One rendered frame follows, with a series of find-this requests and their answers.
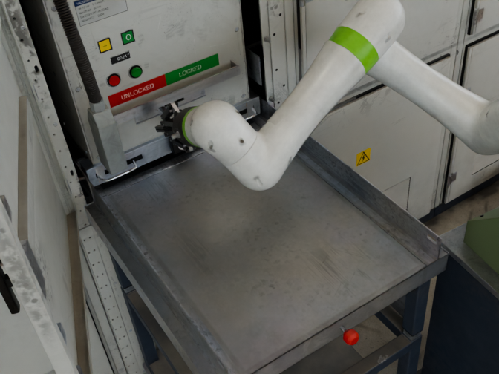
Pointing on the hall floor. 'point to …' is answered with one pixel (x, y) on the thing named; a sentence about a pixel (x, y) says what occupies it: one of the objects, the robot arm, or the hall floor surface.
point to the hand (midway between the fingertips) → (165, 127)
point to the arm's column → (462, 326)
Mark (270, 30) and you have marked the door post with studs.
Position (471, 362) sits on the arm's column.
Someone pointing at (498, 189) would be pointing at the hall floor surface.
